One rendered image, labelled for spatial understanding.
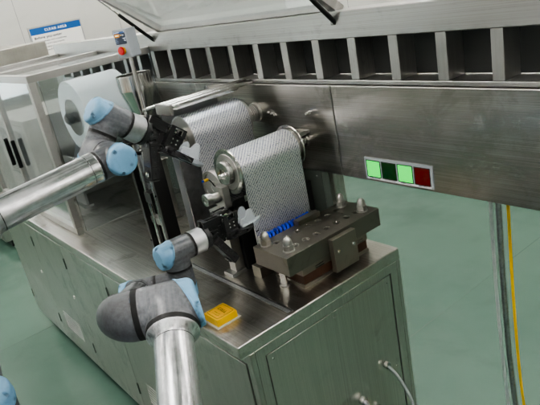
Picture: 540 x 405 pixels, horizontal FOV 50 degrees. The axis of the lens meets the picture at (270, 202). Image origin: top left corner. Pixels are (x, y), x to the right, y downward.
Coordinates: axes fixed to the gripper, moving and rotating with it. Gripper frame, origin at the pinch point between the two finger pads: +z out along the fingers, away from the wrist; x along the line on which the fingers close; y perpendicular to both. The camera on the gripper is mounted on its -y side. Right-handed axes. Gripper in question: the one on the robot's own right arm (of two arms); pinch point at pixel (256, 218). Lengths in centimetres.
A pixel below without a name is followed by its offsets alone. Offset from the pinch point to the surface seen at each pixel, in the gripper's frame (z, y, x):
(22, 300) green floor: -28, -109, 275
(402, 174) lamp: 29.7, 9.3, -35.2
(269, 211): 5.3, 0.5, -0.3
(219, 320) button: -28.1, -16.8, -13.4
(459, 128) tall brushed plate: 30, 25, -55
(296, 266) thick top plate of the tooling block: -3.2, -9.6, -20.0
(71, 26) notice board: 172, 62, 555
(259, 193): 2.8, 7.8, -0.2
